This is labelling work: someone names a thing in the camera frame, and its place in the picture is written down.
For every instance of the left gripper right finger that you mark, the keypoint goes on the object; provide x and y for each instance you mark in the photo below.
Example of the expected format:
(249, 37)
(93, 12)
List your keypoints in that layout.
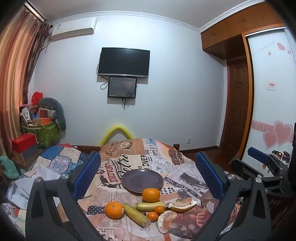
(253, 221)

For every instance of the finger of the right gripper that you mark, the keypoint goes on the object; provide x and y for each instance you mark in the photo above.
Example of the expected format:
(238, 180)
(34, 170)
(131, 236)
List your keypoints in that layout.
(244, 171)
(258, 155)

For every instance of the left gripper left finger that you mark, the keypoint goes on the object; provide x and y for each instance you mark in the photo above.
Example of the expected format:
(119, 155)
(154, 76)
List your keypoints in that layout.
(53, 212)

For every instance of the orange with sticker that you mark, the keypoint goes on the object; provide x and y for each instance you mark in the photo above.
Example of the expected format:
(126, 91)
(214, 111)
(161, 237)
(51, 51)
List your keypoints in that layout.
(114, 210)

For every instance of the pomelo segment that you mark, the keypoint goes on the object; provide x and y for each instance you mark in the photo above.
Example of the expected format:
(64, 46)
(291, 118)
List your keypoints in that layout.
(182, 205)

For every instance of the pomelo segment peeled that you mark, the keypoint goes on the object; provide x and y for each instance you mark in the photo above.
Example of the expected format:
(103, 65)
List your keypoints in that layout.
(164, 220)

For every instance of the sugarcane piece front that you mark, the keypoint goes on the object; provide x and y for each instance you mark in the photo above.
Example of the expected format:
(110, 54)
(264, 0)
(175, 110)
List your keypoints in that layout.
(139, 218)

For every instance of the sugarcane piece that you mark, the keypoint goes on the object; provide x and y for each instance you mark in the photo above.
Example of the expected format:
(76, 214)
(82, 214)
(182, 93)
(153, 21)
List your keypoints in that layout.
(139, 218)
(148, 206)

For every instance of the small mandarin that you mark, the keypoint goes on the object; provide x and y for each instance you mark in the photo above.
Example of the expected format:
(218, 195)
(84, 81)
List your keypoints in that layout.
(159, 209)
(153, 216)

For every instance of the orange without sticker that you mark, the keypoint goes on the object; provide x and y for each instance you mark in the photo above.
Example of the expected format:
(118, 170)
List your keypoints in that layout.
(151, 195)

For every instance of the brown wooden door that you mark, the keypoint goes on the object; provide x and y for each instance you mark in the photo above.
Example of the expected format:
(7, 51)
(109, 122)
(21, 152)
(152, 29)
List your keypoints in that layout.
(236, 107)

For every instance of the white wardrobe sliding door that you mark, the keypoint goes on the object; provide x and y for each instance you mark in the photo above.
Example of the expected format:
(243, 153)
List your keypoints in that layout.
(273, 64)

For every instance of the blue patchwork quilt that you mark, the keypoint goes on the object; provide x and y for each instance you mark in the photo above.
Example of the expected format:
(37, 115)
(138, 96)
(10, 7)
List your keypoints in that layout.
(60, 159)

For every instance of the red box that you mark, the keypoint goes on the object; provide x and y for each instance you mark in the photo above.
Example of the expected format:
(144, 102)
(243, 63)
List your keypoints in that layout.
(23, 142)

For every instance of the green storage box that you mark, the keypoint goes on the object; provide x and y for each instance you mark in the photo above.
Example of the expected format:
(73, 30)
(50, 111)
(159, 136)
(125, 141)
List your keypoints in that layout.
(46, 135)

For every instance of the dark purple plate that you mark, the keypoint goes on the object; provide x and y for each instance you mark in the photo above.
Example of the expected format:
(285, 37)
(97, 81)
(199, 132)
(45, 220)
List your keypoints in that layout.
(139, 179)

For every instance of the newspaper print tablecloth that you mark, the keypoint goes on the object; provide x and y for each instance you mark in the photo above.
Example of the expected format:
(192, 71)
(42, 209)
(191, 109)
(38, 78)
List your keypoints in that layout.
(181, 178)

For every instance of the yellow foam chair back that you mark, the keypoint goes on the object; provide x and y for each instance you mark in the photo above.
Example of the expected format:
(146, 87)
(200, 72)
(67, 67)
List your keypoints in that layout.
(114, 130)

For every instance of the grey plush toy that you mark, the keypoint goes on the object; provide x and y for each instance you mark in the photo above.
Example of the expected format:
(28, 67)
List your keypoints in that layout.
(52, 104)

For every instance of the wooden overhead cabinet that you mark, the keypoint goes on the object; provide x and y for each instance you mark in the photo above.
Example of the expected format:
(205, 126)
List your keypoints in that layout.
(224, 39)

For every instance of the small black monitor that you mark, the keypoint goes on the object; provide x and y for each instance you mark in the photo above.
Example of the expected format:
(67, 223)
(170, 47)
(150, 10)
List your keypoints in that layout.
(122, 87)

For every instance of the orange striped curtain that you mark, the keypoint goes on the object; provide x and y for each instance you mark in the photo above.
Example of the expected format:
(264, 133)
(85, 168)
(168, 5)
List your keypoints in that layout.
(21, 43)

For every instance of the white air conditioner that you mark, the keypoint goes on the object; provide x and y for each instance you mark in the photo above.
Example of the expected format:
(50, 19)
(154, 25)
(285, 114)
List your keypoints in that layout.
(74, 28)

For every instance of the black wall television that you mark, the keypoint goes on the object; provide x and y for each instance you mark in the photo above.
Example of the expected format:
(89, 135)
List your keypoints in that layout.
(124, 62)

